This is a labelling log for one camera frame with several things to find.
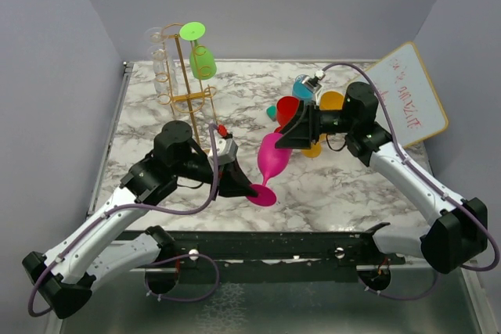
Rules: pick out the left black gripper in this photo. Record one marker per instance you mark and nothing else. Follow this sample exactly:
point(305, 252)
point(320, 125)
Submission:
point(232, 182)

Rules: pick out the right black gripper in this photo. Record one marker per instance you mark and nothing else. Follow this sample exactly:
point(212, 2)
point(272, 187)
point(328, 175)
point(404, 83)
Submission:
point(299, 133)

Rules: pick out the orange wine glass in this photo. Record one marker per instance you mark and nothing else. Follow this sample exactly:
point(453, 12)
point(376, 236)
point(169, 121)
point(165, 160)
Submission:
point(315, 148)
point(331, 101)

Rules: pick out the red wine glass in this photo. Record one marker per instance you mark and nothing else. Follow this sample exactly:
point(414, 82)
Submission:
point(286, 108)

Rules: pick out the pink wine glass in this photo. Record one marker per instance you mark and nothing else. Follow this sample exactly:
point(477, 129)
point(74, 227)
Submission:
point(271, 162)

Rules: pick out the blue wine glass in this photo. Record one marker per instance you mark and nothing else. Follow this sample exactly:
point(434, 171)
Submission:
point(299, 91)

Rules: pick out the gold wire glass rack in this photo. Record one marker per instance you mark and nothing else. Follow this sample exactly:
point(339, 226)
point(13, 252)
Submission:
point(193, 94)

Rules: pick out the green wine glass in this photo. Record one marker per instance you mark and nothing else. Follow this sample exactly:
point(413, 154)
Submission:
point(201, 58)

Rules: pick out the clear wine glass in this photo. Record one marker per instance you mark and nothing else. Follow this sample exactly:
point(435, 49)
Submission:
point(155, 37)
point(165, 80)

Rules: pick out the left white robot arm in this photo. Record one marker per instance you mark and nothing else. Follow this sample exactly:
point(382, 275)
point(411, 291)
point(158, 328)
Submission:
point(65, 276)

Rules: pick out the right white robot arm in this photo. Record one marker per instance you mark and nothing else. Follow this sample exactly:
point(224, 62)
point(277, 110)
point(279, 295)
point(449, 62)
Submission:
point(455, 226)

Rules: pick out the green grey eraser block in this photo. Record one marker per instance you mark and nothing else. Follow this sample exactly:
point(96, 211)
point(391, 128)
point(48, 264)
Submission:
point(272, 113)

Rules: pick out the blue white round jar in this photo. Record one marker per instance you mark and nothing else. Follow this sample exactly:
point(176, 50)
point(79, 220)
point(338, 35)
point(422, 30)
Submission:
point(302, 77)

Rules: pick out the yellow framed whiteboard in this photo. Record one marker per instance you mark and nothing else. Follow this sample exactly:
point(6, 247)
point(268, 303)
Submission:
point(408, 96)

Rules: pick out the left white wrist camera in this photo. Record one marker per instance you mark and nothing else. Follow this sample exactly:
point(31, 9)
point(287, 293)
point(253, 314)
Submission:
point(226, 147)

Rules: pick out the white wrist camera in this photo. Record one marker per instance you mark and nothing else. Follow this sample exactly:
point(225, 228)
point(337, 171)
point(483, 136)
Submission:
point(226, 147)
point(313, 84)

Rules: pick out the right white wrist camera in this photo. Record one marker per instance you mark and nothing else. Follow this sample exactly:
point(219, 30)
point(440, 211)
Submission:
point(313, 84)

